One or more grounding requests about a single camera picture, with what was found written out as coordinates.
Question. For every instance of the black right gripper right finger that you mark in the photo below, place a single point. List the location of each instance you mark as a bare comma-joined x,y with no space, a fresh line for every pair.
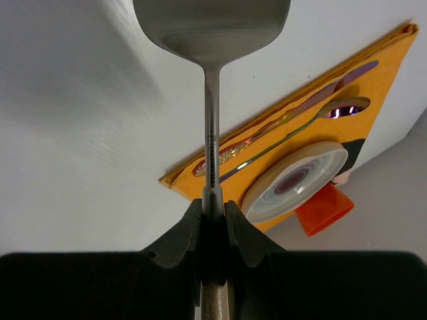
250,281

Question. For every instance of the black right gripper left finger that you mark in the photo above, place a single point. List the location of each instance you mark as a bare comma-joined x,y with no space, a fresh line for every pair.
169,281

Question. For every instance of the metal cake server wooden handle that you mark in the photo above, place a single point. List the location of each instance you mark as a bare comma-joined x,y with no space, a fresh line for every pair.
212,34

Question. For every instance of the orange plastic cup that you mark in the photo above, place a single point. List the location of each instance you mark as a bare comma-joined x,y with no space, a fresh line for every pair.
323,209

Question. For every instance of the orange cloth placemat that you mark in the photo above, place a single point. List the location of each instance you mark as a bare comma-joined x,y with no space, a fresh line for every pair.
350,131

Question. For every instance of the iridescent spoon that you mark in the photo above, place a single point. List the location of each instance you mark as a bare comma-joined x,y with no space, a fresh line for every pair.
332,110

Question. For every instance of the iridescent table knife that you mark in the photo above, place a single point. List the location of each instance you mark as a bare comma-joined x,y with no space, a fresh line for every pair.
233,150

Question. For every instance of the white plate with handles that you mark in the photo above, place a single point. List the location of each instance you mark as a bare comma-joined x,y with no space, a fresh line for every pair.
292,181

